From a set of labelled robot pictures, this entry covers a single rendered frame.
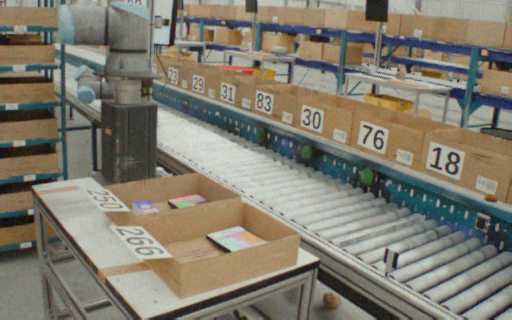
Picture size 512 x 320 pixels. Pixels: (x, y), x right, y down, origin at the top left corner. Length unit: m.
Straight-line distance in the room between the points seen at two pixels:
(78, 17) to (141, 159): 0.59
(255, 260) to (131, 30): 0.98
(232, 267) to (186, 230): 0.28
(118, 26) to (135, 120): 0.36
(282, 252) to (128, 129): 0.83
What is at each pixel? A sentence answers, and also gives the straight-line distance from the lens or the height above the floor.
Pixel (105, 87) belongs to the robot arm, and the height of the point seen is 1.06.
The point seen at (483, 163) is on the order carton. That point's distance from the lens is 1.85.
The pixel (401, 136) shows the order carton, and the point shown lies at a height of 1.01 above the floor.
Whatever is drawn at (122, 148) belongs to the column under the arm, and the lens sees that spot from 1.89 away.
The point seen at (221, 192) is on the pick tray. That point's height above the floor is 0.82.
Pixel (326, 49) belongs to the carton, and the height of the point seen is 1.01.
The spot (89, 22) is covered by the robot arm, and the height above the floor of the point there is 1.38.
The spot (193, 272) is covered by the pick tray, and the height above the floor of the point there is 0.82.
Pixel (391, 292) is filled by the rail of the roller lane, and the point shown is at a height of 0.72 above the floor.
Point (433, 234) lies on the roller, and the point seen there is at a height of 0.74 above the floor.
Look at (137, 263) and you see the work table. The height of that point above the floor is 0.75.
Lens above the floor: 1.42
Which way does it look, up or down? 16 degrees down
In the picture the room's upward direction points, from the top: 4 degrees clockwise
